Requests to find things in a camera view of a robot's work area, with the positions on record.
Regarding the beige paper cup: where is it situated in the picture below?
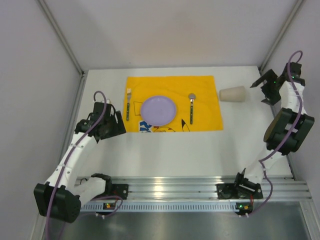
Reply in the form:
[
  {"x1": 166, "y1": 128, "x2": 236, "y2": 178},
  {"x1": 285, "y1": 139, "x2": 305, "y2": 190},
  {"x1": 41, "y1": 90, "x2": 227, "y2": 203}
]
[{"x1": 219, "y1": 85, "x2": 246, "y2": 103}]

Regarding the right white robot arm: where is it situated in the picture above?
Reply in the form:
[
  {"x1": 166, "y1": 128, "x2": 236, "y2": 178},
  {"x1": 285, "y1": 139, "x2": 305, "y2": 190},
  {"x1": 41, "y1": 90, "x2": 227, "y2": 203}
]
[{"x1": 233, "y1": 62, "x2": 315, "y2": 199}]

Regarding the spoon with green handle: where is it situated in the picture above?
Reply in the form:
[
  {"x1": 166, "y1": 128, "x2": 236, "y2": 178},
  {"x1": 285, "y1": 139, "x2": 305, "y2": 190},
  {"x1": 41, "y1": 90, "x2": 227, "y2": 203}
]
[{"x1": 188, "y1": 93, "x2": 196, "y2": 125}]

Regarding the perforated cable duct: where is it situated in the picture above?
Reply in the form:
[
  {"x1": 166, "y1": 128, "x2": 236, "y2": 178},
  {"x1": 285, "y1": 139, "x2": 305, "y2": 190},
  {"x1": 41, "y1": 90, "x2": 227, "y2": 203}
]
[{"x1": 80, "y1": 201, "x2": 253, "y2": 213}]

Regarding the right aluminium frame post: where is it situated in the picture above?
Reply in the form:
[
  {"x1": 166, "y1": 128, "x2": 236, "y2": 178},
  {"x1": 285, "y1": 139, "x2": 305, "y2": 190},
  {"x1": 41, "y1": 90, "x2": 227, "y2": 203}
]
[{"x1": 258, "y1": 0, "x2": 306, "y2": 74}]

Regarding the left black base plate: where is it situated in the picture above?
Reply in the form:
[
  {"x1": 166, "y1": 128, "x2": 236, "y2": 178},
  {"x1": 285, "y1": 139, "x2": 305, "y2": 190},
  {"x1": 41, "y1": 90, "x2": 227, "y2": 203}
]
[{"x1": 110, "y1": 183, "x2": 129, "y2": 200}]

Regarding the left aluminium frame post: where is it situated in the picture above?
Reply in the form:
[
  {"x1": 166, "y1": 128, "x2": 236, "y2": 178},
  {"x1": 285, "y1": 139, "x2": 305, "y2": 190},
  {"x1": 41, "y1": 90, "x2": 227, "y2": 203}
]
[{"x1": 37, "y1": 0, "x2": 86, "y2": 78}]

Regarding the yellow cloth placemat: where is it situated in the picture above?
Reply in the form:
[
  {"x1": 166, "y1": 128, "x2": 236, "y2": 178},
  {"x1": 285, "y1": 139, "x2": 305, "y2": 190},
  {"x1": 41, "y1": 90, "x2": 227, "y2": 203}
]
[{"x1": 123, "y1": 75, "x2": 224, "y2": 133}]

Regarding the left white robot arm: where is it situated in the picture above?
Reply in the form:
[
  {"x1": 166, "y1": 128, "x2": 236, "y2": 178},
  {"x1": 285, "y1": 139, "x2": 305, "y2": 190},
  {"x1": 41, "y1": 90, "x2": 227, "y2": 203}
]
[{"x1": 33, "y1": 102, "x2": 129, "y2": 223}]

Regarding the purple plastic plate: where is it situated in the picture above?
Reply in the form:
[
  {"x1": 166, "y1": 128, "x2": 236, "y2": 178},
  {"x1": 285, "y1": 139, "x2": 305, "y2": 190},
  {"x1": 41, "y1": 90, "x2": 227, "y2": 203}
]
[{"x1": 140, "y1": 95, "x2": 177, "y2": 127}]

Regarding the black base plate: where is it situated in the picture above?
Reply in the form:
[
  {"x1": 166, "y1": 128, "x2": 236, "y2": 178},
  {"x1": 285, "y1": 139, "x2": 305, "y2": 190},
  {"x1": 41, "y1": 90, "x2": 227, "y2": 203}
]
[
  {"x1": 216, "y1": 183, "x2": 263, "y2": 200},
  {"x1": 110, "y1": 183, "x2": 129, "y2": 200}
]

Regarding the fork with green handle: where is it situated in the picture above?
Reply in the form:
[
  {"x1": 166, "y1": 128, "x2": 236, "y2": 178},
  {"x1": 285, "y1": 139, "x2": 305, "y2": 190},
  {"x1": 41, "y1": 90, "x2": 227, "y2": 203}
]
[{"x1": 126, "y1": 88, "x2": 132, "y2": 122}]

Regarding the aluminium front rail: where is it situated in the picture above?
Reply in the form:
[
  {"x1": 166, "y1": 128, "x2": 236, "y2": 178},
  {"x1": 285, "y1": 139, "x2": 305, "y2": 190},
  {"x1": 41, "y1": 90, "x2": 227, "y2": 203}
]
[{"x1": 112, "y1": 176, "x2": 312, "y2": 202}]

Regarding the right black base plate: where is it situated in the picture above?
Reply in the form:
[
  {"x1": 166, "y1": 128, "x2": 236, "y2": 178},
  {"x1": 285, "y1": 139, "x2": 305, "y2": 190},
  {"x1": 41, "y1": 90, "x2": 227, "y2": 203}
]
[{"x1": 216, "y1": 183, "x2": 263, "y2": 200}]

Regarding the aluminium frame post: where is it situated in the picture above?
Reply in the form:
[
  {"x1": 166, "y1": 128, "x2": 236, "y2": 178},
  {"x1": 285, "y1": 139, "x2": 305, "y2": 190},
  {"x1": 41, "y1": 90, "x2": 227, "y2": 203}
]
[
  {"x1": 258, "y1": 0, "x2": 306, "y2": 74},
  {"x1": 37, "y1": 0, "x2": 86, "y2": 78}
]

